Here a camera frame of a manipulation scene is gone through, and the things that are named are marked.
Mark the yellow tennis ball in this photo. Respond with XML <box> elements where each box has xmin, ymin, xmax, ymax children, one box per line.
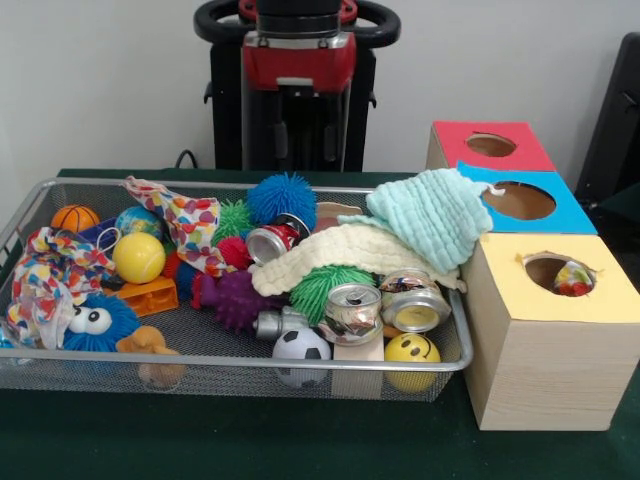
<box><xmin>111</xmin><ymin>232</ymin><xmax>167</xmax><ymax>285</ymax></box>

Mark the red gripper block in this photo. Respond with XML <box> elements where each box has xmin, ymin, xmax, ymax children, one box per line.
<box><xmin>241</xmin><ymin>45</ymin><xmax>357</xmax><ymax>162</ymax></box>

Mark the small soccer ball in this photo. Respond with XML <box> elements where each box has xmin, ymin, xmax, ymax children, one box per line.
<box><xmin>271</xmin><ymin>327</ymin><xmax>334</xmax><ymax>389</ymax></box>

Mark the confetti print cloth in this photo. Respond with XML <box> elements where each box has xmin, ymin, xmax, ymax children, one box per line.
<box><xmin>7</xmin><ymin>226</ymin><xmax>116</xmax><ymax>350</ymax></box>

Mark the blue spiky puffer ball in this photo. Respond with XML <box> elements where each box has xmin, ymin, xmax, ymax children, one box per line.
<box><xmin>62</xmin><ymin>293</ymin><xmax>144</xmax><ymax>354</ymax></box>
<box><xmin>246</xmin><ymin>172</ymin><xmax>318</xmax><ymax>234</ymax></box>

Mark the shallow mesh bin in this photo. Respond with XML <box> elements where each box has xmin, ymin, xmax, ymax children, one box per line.
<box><xmin>0</xmin><ymin>177</ymin><xmax>475</xmax><ymax>404</ymax></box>

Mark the crushed can yellow base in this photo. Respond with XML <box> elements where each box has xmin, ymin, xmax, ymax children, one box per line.
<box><xmin>379</xmin><ymin>268</ymin><xmax>452</xmax><ymax>334</ymax></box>

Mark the mint green waffle cloth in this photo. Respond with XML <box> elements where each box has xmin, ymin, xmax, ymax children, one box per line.
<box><xmin>367</xmin><ymin>168</ymin><xmax>494</xmax><ymax>275</ymax></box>

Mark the dark green table cloth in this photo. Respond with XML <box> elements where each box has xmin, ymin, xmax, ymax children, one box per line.
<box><xmin>0</xmin><ymin>168</ymin><xmax>640</xmax><ymax>480</ymax></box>

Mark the polka dot cloth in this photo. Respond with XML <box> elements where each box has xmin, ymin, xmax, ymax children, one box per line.
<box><xmin>553</xmin><ymin>260</ymin><xmax>596</xmax><ymax>297</ymax></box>
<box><xmin>122</xmin><ymin>175</ymin><xmax>236</xmax><ymax>276</ymax></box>

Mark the silver crushed can pull tab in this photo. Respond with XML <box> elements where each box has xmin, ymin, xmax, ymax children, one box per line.
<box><xmin>317</xmin><ymin>282</ymin><xmax>385</xmax><ymax>347</ymax></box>

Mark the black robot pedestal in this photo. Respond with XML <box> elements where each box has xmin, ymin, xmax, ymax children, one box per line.
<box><xmin>193</xmin><ymin>0</ymin><xmax>401</xmax><ymax>174</ymax></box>

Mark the cream waffle cloth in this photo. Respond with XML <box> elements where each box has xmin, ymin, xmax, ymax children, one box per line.
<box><xmin>249</xmin><ymin>214</ymin><xmax>466</xmax><ymax>307</ymax></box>

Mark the yellow smiley ball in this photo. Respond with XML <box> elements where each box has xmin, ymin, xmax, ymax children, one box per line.
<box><xmin>383</xmin><ymin>332</ymin><xmax>444</xmax><ymax>393</ymax></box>

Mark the wooden box with three holes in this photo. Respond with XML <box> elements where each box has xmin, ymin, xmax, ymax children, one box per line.
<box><xmin>422</xmin><ymin>119</ymin><xmax>640</xmax><ymax>432</ymax></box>

